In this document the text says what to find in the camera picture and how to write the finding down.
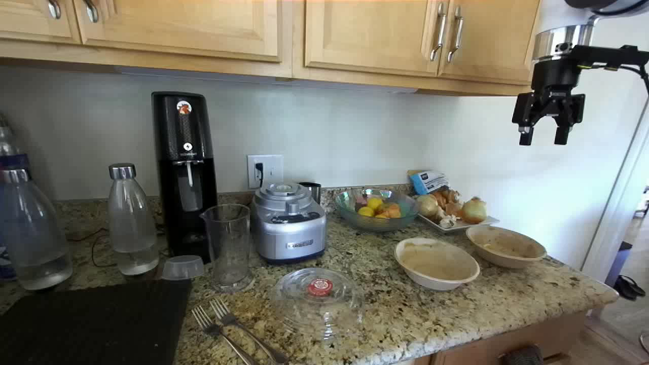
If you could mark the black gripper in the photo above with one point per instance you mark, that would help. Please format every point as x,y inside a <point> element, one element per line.
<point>553,93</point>

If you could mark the beige speckled bowl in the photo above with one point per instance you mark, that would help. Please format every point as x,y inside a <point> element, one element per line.
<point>506,248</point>
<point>437,264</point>

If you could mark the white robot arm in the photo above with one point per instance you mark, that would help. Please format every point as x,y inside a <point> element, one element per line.
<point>563,48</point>

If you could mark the glass fruit bowl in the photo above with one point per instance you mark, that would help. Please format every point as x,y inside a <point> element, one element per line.
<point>377,210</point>

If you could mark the yellow onion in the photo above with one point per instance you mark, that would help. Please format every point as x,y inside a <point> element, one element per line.
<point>474,211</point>

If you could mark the white rectangular vegetable plate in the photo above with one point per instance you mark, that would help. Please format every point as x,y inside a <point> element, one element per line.
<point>448,222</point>

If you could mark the blue white snack bag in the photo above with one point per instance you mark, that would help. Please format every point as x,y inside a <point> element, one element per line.
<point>426,180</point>

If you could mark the wooden upper cabinets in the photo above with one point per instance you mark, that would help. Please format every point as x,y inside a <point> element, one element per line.
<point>477,47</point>

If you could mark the wooden cabinets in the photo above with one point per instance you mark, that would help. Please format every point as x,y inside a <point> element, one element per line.
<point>550,336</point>
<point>477,47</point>

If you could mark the wooden lower cabinets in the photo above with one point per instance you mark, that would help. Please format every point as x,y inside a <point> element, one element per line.
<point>550,336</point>

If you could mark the steel cup behind processor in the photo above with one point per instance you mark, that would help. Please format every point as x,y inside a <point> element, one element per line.
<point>312,192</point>

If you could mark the silver food processor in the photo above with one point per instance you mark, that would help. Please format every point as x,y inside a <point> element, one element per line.
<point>286,222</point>

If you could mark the glass lid red knob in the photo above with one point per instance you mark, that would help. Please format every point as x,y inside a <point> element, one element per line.
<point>322,303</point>

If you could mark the clear plastic measuring cup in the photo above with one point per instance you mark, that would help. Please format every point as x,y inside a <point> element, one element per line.
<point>227,229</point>

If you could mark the black soda maker machine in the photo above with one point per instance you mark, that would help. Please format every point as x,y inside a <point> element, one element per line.
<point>185,169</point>

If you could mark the silver fork right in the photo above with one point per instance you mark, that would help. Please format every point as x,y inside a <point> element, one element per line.
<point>227,318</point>

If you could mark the silver fork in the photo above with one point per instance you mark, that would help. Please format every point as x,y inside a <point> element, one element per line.
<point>227,318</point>
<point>210,326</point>

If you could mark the silver fork left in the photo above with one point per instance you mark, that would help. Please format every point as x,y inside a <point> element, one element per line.
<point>210,326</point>

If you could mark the small grey plastic cap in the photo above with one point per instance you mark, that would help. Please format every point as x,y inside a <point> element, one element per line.
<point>184,267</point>

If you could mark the small clear water bottle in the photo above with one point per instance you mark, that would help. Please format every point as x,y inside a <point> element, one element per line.
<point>132,232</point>

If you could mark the black drying mat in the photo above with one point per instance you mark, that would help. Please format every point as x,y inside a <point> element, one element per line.
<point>113,324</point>

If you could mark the large clear water bottle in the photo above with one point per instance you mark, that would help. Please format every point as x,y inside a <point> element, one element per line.
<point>30,225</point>

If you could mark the white wall outlet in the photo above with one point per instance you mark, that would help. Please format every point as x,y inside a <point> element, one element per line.
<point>264,169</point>

